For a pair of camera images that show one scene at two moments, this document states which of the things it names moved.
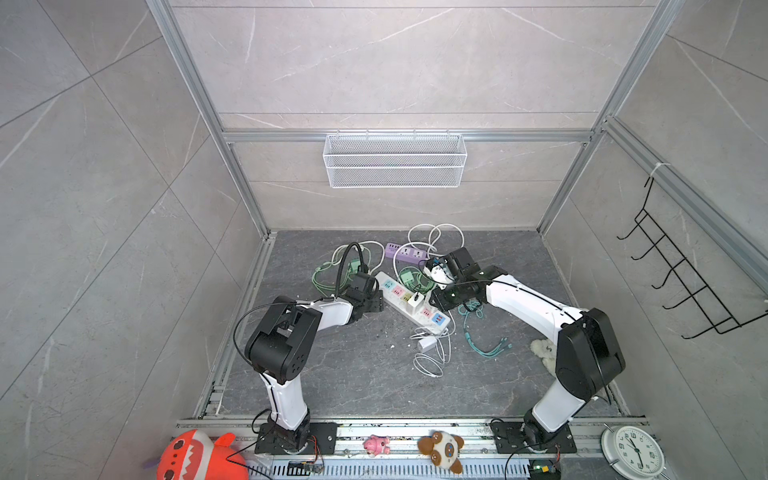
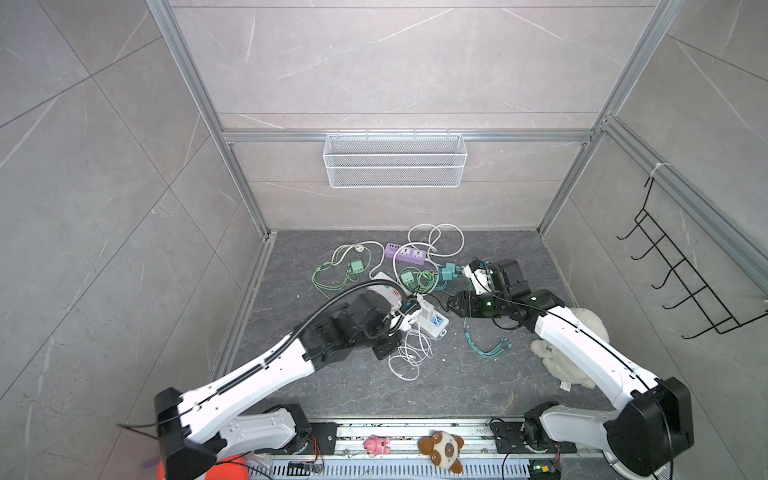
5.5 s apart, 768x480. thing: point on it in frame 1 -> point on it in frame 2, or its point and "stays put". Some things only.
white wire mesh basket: [396, 161] stays put
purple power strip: [409, 255] stays put
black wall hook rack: [703, 304] stays put
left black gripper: [379, 300] -> [393, 345]
